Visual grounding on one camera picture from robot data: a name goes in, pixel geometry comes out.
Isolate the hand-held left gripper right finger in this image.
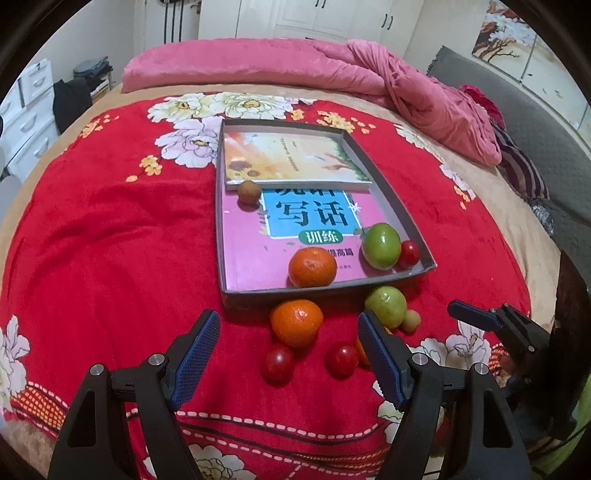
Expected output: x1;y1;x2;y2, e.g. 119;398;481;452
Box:
358;309;532;480

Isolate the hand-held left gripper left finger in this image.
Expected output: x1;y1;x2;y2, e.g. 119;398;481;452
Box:
48;309;222;480

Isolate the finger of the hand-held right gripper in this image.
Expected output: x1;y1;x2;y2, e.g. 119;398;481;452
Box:
496;304;552;370
447;299;505;332

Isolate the red cherry tomato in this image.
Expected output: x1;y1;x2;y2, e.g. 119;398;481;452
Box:
398;240;421;269
259;344;296;386
325;344;360;379

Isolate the green jujube fruit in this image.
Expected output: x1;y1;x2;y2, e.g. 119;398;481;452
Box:
365;285;408;328
361;223;402;270

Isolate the grey cardboard box tray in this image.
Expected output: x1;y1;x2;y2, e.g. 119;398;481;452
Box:
215;119;437;319

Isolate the small brownish round fruit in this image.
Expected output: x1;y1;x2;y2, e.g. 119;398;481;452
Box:
237;180;260;206

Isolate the pink and blue workbook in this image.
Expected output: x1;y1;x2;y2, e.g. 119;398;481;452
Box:
221;185;407;291

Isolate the red floral blanket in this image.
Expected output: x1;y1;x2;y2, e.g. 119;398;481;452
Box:
0;92;532;480

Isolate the purple striped cloth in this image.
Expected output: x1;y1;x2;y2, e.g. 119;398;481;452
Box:
492;124;550;199

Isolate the grey padded headboard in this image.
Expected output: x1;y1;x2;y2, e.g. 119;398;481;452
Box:
427;45;591;241

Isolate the crumpled red cloth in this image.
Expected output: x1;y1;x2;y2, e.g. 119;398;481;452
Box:
459;84;502;125

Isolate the yellow sunflower cover book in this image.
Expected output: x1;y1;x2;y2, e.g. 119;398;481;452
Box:
223;130;374;192

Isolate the light grey table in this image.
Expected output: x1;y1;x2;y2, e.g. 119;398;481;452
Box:
0;115;21;222

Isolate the black bag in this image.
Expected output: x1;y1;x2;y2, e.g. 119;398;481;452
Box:
52;78;93;134

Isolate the white drawer cabinet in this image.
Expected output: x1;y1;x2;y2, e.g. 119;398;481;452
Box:
0;58;58;178

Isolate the pink duvet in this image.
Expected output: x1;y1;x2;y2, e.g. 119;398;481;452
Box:
122;38;504;167

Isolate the stack of dark clothes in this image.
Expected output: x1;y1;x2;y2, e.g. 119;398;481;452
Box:
74;55;114;100

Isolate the white wardrobe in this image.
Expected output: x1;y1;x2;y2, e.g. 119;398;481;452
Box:
198;0;423;61

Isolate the floral wall painting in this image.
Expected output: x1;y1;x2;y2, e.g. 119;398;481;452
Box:
471;0;539;84

